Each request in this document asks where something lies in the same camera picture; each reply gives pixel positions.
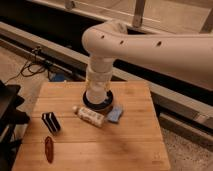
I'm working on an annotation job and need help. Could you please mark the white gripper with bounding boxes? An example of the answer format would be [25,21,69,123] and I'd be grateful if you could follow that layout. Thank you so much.
[86,56,114,92]

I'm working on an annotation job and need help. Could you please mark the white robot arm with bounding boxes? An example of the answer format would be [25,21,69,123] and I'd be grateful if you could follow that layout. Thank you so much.
[82,21,213,91]

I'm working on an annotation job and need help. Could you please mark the black white striped eraser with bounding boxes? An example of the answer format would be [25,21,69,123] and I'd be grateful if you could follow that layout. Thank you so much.
[42,112,61,134]

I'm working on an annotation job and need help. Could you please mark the blue floor object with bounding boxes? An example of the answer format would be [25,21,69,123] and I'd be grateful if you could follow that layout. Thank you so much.
[51,74,66,82]

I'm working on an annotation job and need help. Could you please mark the white plastic bottle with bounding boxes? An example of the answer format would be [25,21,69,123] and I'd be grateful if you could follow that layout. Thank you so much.
[72,106,105,127]

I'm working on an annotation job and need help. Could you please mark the black stand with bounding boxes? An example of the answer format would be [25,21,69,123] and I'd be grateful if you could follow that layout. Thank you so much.
[0,80,30,171]

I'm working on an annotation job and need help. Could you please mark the black cables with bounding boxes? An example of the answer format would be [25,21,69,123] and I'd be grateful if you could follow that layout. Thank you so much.
[3,45,54,85]

